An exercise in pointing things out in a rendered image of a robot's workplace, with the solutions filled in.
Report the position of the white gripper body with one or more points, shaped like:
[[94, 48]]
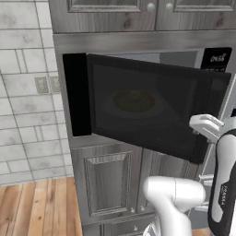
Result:
[[206, 124]]

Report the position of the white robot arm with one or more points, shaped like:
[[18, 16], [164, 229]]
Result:
[[172, 196]]

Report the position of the black microwave door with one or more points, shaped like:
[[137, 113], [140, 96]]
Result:
[[172, 123]]

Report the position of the stainless steel microwave oven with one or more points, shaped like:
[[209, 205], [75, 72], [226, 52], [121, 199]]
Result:
[[215, 58]]

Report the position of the white round plate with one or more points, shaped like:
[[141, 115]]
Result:
[[163, 112]]

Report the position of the grey wooden cupboard door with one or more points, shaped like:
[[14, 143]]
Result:
[[104, 17], [196, 18], [159, 167], [107, 181]]

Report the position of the round silver cupboard knob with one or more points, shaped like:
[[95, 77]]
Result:
[[150, 6], [169, 6], [142, 208], [132, 210]]

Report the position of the round silver drawer knob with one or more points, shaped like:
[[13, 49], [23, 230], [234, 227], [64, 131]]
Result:
[[135, 228]]

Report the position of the grey wooden drawer front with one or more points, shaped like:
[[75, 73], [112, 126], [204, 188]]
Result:
[[123, 228]]

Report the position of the grey wall socket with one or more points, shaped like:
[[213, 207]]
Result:
[[41, 85]]

